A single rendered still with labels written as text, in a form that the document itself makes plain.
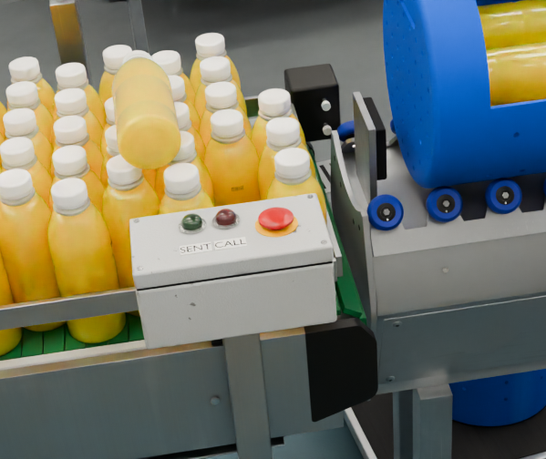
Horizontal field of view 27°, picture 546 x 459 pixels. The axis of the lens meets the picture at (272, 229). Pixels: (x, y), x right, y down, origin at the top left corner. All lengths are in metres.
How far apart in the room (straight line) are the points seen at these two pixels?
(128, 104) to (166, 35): 2.89
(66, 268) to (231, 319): 0.23
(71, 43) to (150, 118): 0.52
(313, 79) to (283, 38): 2.42
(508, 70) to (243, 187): 0.34
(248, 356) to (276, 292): 0.12
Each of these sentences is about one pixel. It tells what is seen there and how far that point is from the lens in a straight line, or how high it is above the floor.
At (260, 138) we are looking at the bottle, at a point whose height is 1.05.
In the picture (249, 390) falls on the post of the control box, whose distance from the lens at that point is 1.28.
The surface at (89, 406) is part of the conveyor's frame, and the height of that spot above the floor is 0.83.
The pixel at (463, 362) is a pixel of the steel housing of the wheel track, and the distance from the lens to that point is 1.63.
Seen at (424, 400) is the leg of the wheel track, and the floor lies 0.62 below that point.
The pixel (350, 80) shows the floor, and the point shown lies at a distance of 3.76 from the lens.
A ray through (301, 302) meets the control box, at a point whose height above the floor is 1.03.
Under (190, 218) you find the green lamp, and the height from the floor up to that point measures 1.11.
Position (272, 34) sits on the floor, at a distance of 4.10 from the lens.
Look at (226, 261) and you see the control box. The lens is 1.13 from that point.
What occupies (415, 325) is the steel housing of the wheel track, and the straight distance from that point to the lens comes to 1.51.
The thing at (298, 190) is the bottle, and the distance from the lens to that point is 1.27.
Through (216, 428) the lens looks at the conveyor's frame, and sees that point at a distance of 1.43.
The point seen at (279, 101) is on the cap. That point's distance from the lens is 1.39.
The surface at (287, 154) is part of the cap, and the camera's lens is 1.28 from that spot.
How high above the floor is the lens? 1.77
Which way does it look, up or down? 35 degrees down
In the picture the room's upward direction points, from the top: 5 degrees counter-clockwise
